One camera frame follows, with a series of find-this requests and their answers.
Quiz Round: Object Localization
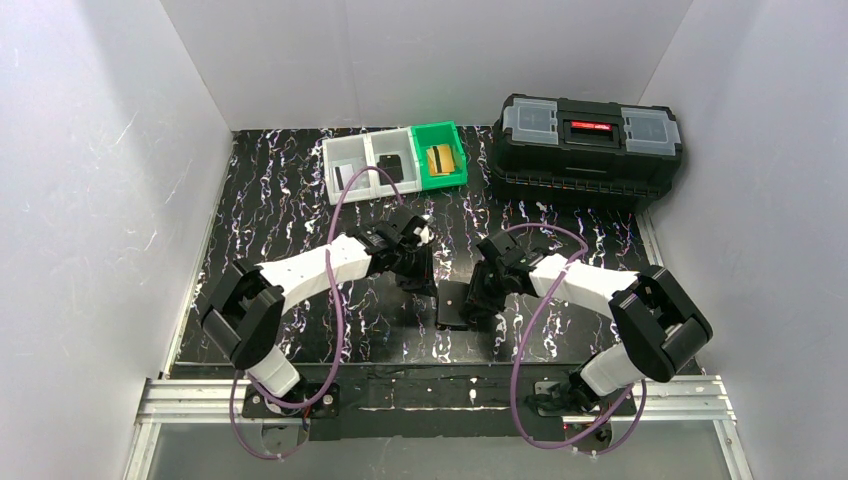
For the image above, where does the black card holder wallet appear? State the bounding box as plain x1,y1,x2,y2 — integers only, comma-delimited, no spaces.
436,280,469,331

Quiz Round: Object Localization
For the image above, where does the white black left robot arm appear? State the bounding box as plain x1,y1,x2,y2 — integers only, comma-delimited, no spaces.
196,207,437,408

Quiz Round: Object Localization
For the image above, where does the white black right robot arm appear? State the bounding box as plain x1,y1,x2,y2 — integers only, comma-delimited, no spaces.
456,232,713,412

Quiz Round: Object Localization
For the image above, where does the black card in bin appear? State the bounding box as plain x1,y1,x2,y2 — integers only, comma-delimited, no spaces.
376,153,404,185

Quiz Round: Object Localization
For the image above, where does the silver card in bin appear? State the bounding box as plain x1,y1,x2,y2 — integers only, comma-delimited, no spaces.
333,164,368,192

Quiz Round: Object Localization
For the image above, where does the gold card in bin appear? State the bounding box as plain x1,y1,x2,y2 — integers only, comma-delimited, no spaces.
426,144,456,177

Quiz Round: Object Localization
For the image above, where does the white middle plastic bin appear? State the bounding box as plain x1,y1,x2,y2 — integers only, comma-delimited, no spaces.
366,127,422,198

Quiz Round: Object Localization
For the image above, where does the white plastic bin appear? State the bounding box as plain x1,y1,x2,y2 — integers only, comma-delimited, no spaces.
366,127,422,198
322,134,375,206

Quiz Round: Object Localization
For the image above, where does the white left plastic bin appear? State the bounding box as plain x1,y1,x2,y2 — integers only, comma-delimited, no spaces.
322,134,375,206

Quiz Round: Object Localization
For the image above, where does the black marbled table mat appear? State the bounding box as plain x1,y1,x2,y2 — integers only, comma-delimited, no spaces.
175,126,659,372

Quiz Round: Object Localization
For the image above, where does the black plastic toolbox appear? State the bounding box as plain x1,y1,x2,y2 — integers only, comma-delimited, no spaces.
487,94,684,214

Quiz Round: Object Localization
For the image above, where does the green plastic bin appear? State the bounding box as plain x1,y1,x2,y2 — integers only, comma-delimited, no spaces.
411,121,468,190

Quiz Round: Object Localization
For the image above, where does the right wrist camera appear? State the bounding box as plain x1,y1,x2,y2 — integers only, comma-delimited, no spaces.
476,231,526,265

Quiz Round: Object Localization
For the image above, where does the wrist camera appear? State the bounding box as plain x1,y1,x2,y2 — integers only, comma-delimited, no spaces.
400,214,433,248
476,231,526,265

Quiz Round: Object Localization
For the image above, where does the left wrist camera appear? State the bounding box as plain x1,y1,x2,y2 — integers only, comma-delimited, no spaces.
400,214,433,248

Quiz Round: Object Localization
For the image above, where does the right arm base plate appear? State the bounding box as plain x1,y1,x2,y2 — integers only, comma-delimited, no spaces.
516,381,624,417

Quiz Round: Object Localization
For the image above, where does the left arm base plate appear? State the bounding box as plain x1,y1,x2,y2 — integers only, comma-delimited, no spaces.
241,382,342,420

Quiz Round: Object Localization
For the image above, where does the aluminium frame rail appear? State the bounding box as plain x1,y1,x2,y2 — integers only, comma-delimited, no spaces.
124,368,752,479

